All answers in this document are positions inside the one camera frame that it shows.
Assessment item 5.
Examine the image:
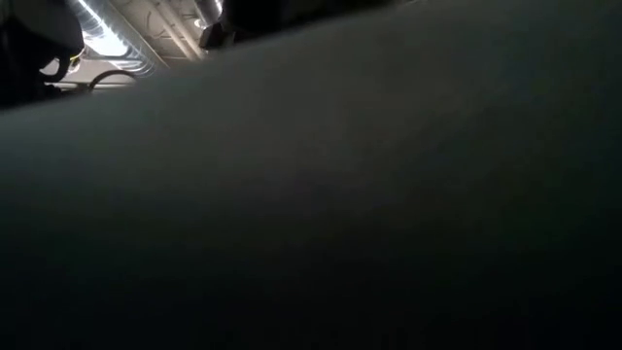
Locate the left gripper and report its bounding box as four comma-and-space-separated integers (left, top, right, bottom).
0, 0, 86, 107

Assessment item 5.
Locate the grey garment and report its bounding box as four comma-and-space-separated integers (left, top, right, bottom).
0, 0, 622, 350

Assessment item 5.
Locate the black left camera cable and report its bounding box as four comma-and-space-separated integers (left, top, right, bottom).
86, 69, 140, 94

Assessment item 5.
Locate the wide silver ventilation duct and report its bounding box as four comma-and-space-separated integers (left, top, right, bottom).
67, 0, 169, 79

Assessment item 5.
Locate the narrow silver ventilation duct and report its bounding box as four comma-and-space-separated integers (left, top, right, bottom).
195, 0, 225, 28

